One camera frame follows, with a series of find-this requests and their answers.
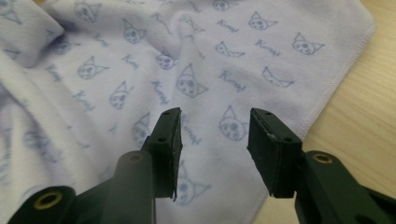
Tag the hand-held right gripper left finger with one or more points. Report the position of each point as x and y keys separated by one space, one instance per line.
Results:
x=166 y=149

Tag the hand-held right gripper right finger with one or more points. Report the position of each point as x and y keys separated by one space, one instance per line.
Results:
x=274 y=155

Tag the lavender printed cloth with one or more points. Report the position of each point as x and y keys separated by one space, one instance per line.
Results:
x=93 y=77

